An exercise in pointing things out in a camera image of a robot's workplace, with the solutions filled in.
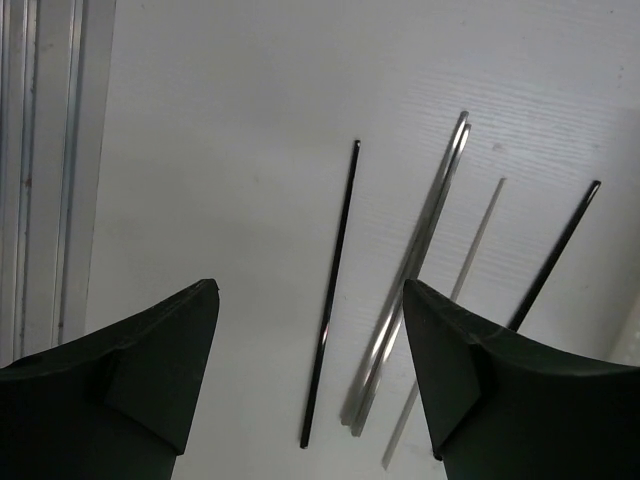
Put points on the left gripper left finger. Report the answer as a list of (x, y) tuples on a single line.
[(114, 404)]

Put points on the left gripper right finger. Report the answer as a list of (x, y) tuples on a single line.
[(545, 413)]

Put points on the black chopstick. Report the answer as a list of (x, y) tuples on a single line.
[(553, 257), (327, 308)]

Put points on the white chopstick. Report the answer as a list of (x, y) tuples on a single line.
[(445, 360)]

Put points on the aluminium rail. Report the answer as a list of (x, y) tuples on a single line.
[(55, 68)]

